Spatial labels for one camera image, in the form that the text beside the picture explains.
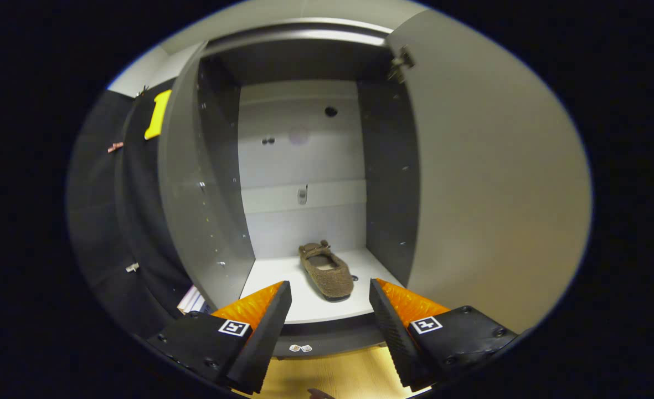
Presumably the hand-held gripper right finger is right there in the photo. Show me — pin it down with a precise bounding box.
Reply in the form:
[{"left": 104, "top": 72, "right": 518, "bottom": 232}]
[{"left": 369, "top": 279, "right": 519, "bottom": 390}]

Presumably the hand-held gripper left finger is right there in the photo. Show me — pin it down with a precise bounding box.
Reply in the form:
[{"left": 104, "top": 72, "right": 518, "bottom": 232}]
[{"left": 147, "top": 281, "right": 293, "bottom": 395}]

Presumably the brown fuzzy shoe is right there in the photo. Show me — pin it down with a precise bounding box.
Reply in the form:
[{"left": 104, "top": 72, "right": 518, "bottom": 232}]
[{"left": 298, "top": 240, "right": 356, "bottom": 302}]

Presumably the grey shoe cabinet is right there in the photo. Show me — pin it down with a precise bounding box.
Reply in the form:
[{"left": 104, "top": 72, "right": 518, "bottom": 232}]
[{"left": 157, "top": 17, "right": 423, "bottom": 361}]

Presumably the beige book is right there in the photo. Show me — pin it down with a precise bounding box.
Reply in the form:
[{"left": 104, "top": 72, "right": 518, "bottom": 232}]
[{"left": 177, "top": 285, "right": 212, "bottom": 314}]

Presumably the black backdrop cloth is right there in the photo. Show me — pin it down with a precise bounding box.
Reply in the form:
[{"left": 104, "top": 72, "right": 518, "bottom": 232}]
[{"left": 66, "top": 78, "right": 195, "bottom": 340}]

